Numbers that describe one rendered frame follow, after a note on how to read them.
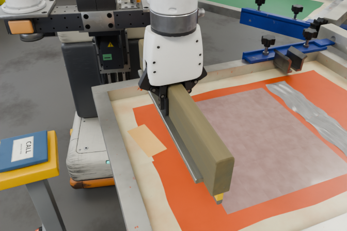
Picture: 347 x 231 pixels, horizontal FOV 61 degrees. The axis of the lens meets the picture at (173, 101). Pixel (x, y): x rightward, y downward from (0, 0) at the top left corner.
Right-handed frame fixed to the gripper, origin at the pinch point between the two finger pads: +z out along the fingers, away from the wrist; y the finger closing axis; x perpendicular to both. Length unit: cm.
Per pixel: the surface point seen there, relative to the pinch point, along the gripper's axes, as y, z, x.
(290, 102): -36.2, 14.1, -6.4
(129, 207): 12.5, 10.8, 12.6
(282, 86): -39.4, 14.2, -14.2
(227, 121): -16.6, 14.6, -5.6
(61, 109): 36, 112, -164
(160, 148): 2.2, 14.5, -2.5
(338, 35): -68, 7, -25
